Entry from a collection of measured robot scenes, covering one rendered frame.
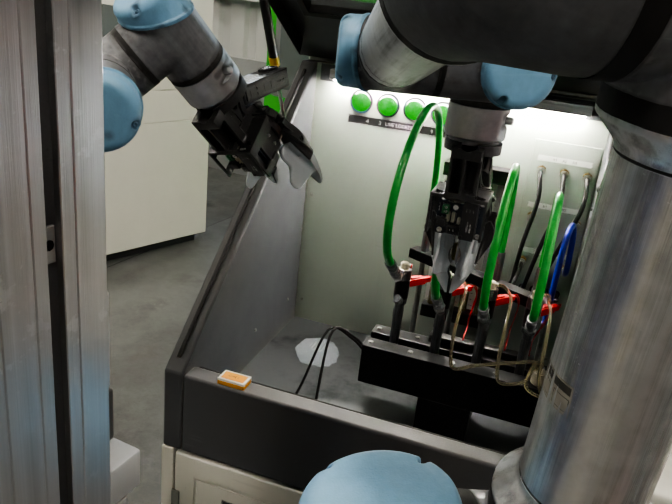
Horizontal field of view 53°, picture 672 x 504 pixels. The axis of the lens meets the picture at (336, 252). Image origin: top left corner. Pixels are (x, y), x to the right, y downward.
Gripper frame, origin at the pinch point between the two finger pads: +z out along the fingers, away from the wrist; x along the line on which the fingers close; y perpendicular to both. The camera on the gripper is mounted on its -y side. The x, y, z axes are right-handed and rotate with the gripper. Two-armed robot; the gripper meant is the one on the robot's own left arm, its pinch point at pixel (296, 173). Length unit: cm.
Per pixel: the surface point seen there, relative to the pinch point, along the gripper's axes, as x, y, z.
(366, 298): -20, -11, 64
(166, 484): -33, 44, 38
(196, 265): -222, -88, 204
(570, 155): 26, -39, 45
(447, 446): 18.9, 26.0, 36.5
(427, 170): -3, -33, 43
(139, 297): -214, -49, 169
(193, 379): -23.2, 27.2, 22.5
